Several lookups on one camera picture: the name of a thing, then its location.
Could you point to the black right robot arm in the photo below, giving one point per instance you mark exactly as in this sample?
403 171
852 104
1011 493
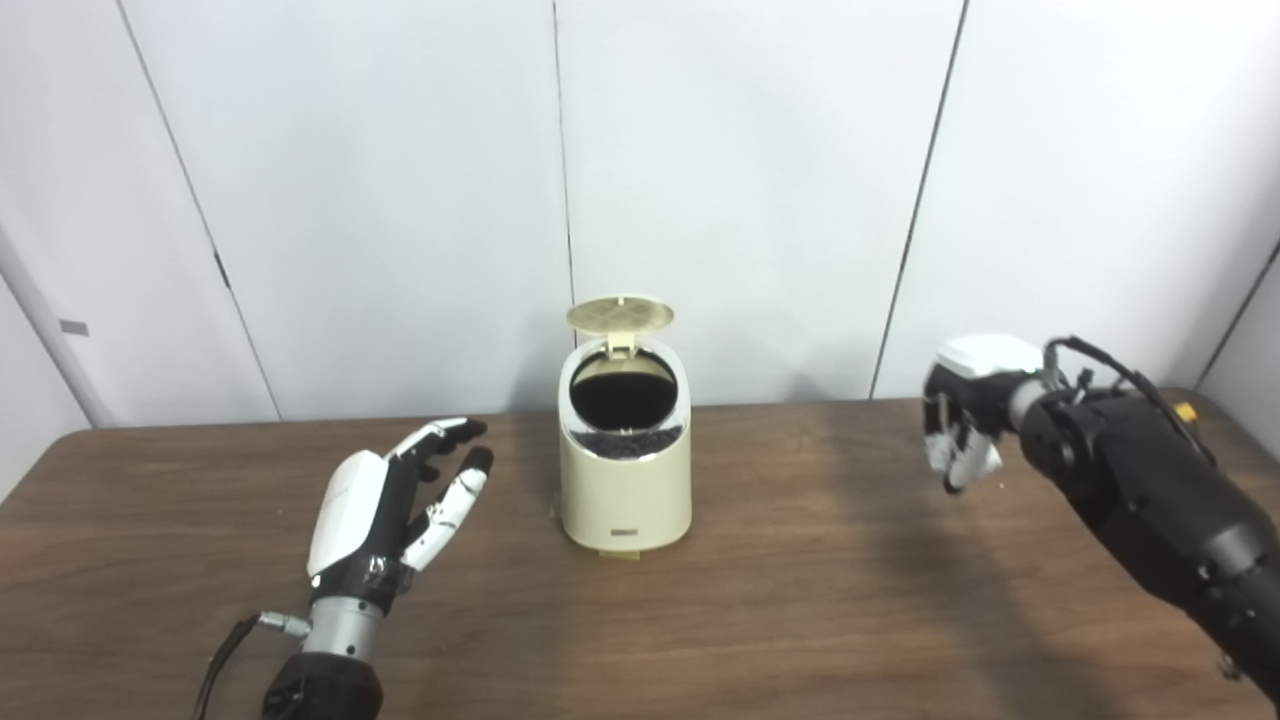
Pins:
1150 480

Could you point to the black wall panel hinge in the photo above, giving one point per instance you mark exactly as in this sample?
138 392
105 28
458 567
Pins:
221 270

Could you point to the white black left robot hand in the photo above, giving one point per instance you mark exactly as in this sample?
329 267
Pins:
345 510

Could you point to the small grey wall tag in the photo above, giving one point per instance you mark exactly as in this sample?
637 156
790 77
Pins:
73 328

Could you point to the round cream bin lid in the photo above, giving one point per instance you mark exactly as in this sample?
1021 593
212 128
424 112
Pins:
620 314

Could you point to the cream-colored cylindrical bin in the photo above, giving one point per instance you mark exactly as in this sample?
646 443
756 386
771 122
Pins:
625 490

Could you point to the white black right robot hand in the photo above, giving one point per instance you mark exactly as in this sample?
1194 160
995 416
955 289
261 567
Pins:
985 358

